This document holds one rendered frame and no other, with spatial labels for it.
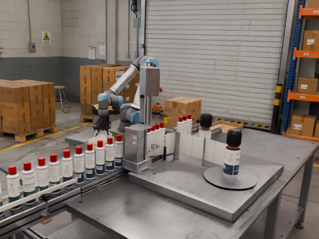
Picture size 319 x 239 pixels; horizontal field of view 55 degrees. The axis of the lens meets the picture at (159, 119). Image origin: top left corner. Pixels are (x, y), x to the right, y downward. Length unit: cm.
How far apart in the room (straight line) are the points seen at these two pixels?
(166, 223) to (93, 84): 497
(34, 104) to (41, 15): 358
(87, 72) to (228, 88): 289
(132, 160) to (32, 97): 380
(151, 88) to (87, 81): 432
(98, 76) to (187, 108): 357
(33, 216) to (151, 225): 55
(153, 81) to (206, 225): 102
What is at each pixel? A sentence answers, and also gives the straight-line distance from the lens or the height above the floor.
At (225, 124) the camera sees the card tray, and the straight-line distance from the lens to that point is 329.
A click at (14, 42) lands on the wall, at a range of 806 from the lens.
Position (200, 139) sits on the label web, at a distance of 197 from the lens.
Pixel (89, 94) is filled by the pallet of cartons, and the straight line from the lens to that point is 633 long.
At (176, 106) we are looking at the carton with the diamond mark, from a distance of 283.
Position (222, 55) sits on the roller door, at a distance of 654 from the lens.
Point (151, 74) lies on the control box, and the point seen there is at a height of 143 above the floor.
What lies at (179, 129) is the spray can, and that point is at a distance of 238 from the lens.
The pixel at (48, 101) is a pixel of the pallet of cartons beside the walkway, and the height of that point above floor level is 58.
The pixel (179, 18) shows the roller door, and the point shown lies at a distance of 691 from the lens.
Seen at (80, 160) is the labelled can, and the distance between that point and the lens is 168.
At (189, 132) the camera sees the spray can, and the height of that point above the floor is 94.
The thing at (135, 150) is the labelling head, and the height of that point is 102.
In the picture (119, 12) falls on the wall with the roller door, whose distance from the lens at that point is 785.
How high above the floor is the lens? 163
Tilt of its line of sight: 14 degrees down
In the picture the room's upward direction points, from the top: 2 degrees clockwise
